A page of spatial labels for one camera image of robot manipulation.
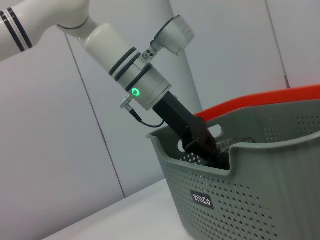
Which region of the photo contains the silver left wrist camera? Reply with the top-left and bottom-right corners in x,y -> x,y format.
149,14 -> 196,56

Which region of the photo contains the left wrist cable with connector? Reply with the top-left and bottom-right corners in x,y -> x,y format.
118,94 -> 166,128

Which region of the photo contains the glass teacup with black sleeve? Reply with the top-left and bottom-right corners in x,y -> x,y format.
212,138 -> 238,171

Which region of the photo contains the grey perforated storage basket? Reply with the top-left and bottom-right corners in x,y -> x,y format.
145,98 -> 320,240

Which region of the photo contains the orange basket handle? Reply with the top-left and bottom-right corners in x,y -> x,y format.
194,84 -> 320,121

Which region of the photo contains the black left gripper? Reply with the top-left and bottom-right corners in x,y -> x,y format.
152,91 -> 218,161

